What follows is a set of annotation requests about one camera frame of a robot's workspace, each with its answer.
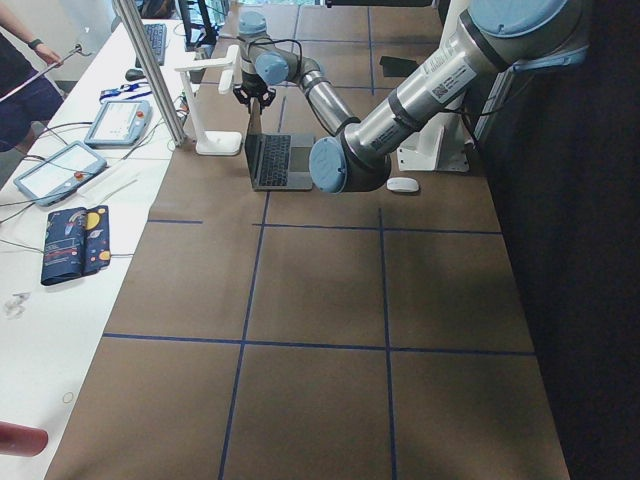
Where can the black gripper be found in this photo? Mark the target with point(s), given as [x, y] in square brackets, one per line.
[253, 90]

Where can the grey laptop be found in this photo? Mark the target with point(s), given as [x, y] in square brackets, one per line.
[276, 162]

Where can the black mouse pad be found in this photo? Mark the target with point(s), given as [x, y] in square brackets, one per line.
[395, 67]

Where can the white computer mouse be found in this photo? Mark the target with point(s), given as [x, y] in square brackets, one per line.
[404, 185]

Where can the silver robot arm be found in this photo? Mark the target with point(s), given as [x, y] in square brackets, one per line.
[489, 37]

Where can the black computer mouse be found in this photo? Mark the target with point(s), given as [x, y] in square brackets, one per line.
[134, 75]

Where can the person hand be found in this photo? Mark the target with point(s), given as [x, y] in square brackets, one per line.
[49, 56]

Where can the black keyboard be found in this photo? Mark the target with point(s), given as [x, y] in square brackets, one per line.
[156, 35]

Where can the teach pendant far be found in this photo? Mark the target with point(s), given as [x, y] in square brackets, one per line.
[118, 124]

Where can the teach pendant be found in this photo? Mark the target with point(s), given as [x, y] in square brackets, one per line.
[118, 124]
[61, 174]

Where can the person in dark clothes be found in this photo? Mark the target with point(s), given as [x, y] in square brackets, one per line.
[36, 102]

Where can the teach pendant near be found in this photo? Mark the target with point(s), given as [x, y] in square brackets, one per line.
[61, 174]

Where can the dark space pattern pouch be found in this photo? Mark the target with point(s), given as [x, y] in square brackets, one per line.
[77, 244]

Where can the red cylinder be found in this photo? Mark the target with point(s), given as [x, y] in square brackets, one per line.
[20, 440]

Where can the aluminium frame post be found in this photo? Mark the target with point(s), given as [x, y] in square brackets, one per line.
[133, 24]

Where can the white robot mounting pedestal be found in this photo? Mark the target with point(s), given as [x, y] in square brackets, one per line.
[438, 147]

